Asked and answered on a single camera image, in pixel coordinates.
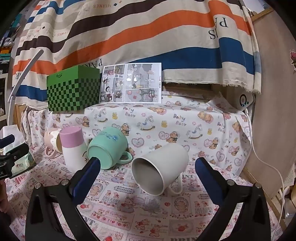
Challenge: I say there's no tissue pack with tissue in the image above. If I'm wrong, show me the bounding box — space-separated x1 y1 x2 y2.
1 125 37 180

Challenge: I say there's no wooden board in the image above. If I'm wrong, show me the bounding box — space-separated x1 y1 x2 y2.
245 11 295 198

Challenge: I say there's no striped fabric backdrop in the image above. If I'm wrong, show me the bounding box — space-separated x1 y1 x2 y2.
12 1 261 109

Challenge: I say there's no green checkered box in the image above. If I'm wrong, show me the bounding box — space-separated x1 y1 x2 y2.
47 65 100 111

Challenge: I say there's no cartoon print tablecloth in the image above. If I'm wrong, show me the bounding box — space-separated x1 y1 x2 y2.
4 91 284 241

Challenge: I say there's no white round speaker device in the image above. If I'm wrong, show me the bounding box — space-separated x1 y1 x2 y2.
238 92 255 111

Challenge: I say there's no cartoon picture card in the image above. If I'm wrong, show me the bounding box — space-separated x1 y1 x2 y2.
99 63 162 103

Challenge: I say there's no mint green mug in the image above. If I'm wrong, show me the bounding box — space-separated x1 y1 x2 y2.
87 127 133 170

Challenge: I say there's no white cable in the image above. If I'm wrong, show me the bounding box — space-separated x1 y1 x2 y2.
244 108 286 230

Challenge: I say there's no pink drip-pattern mug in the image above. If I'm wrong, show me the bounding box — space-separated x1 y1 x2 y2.
44 128 63 159

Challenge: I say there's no pink and white tall mug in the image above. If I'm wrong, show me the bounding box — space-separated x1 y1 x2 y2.
59 126 89 173

